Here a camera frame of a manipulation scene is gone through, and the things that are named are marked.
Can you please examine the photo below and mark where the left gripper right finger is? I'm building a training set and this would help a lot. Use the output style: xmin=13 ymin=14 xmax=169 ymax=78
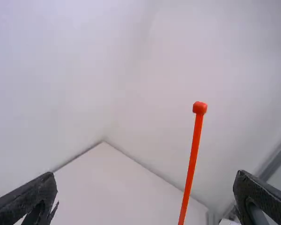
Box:
xmin=233 ymin=170 xmax=281 ymax=225

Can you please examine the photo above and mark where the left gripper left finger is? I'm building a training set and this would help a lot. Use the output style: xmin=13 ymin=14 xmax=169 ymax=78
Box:
xmin=0 ymin=172 xmax=59 ymax=225

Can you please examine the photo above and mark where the orange cable tie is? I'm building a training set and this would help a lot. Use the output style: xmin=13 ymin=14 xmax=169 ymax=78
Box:
xmin=177 ymin=101 xmax=208 ymax=225

